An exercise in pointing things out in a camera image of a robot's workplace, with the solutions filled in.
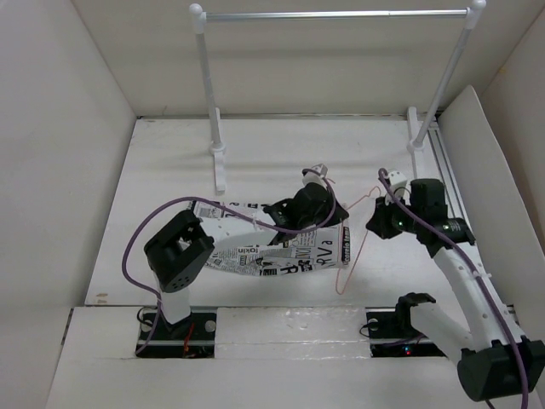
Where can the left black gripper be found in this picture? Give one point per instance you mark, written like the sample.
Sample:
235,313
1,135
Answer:
339,216

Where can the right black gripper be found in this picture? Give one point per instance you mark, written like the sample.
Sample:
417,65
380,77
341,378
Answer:
379,221

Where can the pink wire hanger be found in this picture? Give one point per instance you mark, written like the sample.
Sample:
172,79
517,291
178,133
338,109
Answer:
343,280

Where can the newspaper print trousers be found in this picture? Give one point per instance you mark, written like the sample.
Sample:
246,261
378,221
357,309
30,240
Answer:
324,248

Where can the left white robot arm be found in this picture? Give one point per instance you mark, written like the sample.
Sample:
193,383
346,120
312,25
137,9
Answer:
179,251

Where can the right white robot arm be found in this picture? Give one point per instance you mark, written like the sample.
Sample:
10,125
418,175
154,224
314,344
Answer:
493,356

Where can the white garment rack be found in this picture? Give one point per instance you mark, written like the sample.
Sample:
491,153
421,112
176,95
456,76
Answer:
417,130

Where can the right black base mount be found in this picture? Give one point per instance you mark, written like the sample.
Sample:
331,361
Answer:
391,333

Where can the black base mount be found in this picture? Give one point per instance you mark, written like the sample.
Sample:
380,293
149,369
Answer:
194,338
391,333

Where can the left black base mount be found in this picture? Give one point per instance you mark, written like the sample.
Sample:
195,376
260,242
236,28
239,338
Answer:
194,338

